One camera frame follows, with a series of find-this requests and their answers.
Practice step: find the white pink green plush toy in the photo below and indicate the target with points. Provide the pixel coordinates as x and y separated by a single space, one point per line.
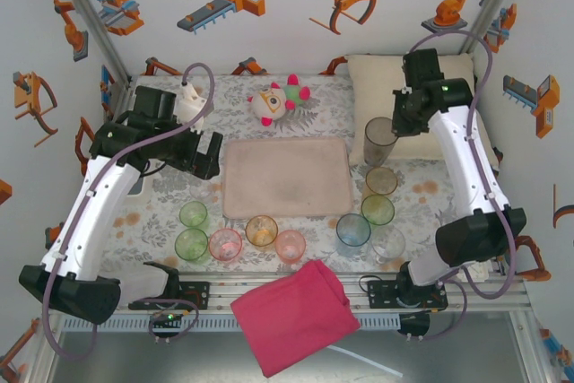
269 105

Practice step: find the aluminium table rail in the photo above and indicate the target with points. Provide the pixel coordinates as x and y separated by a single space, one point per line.
220 289

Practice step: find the aluminium frame post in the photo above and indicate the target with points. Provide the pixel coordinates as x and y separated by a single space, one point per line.
495 2
89 15

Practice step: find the thin white strip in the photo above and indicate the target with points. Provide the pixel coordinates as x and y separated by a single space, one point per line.
367 358

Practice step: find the small black controller board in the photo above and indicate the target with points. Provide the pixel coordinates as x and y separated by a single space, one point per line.
168 316

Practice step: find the tall grey transparent glass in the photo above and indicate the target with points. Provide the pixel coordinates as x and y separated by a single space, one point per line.
380 145

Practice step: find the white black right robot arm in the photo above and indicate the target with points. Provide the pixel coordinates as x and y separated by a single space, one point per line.
459 167

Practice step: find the tall clear transparent glass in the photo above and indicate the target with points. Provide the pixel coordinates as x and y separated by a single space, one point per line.
388 246

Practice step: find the short orange transparent glass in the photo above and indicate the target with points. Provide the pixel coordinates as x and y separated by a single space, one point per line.
261 230

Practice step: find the cream pillow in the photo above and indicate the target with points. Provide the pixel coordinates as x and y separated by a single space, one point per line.
376 82

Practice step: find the short green transparent glass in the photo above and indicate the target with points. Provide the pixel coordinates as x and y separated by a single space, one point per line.
191 244
193 215

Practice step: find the tall blue transparent glass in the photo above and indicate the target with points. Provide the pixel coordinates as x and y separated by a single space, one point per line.
353 232

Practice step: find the tall orange transparent glass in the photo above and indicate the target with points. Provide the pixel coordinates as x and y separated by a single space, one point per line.
381 181

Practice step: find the beige mat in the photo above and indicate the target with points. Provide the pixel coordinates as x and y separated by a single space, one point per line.
287 176

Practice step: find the tall green transparent glass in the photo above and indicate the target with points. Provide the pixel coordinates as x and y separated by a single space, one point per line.
377 209

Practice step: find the short salmon transparent glass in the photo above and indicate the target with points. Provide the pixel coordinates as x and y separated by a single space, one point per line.
290 246

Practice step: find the red folded cloth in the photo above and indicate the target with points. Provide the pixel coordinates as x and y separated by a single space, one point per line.
291 315

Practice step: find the short pink transparent glass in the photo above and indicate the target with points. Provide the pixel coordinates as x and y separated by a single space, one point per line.
225 245

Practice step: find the white grey tissue box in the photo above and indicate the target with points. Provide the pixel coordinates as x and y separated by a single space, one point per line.
136 190

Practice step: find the floral patterned tablecloth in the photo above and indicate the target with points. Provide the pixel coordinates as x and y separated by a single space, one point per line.
148 230

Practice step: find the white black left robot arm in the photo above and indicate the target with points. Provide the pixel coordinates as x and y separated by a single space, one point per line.
98 221

